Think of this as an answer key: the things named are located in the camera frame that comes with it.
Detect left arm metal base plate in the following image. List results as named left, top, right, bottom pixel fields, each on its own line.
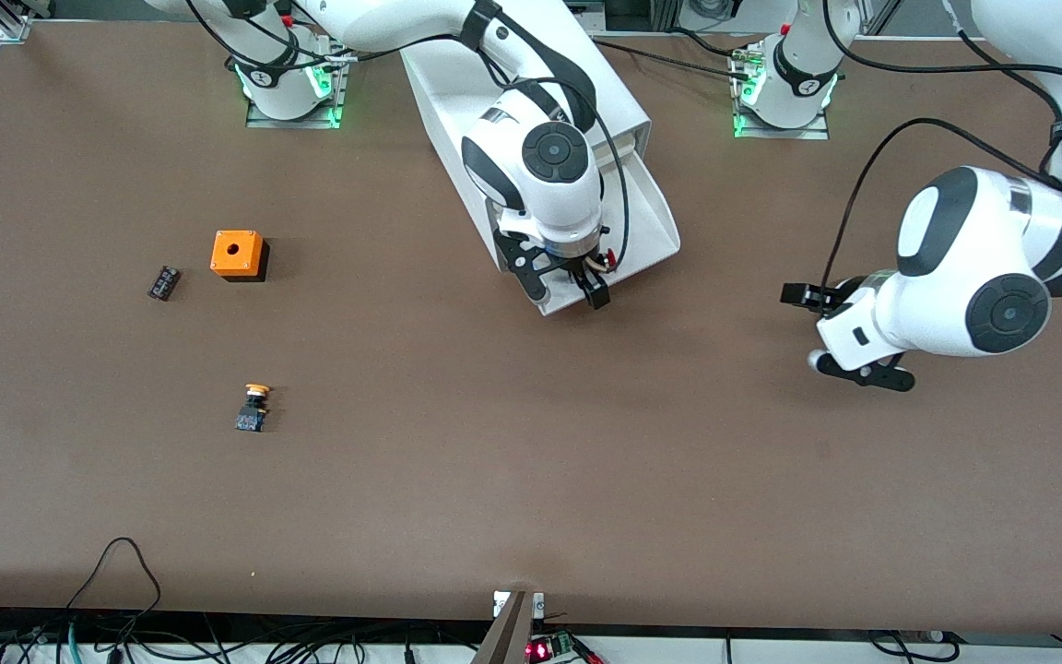
left=731, top=44, right=831, bottom=142

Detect orange button enclosure box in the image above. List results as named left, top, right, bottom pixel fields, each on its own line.
left=210, top=230, right=270, bottom=283

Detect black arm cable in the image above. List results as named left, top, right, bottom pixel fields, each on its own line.
left=185, top=0, right=631, bottom=270
left=821, top=0, right=1062, bottom=291

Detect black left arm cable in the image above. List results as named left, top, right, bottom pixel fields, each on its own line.
left=821, top=0, right=1062, bottom=291

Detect looped thin black cable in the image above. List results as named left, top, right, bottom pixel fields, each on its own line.
left=65, top=537, right=163, bottom=637

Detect grey metal mounting post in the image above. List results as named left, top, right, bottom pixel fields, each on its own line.
left=471, top=590, right=547, bottom=664

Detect tangled black cables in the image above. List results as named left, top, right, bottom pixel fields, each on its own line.
left=0, top=604, right=495, bottom=664

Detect circuit board with red light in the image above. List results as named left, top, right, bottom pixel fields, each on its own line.
left=525, top=630, right=606, bottom=664

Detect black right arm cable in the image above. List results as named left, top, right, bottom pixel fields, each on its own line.
left=185, top=0, right=631, bottom=270

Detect curled black cable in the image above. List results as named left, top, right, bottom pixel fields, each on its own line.
left=867, top=630, right=956, bottom=664

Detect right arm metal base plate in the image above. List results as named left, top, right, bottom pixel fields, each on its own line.
left=245, top=37, right=353, bottom=130

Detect orange emergency stop button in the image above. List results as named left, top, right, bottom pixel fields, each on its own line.
left=235, top=383, right=273, bottom=433

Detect aluminium frame profile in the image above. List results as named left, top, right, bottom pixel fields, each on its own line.
left=0, top=0, right=34, bottom=43

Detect black cable on table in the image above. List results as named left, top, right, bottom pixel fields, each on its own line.
left=591, top=32, right=753, bottom=84

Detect white table edge rail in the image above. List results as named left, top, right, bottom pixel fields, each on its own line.
left=0, top=634, right=1062, bottom=664

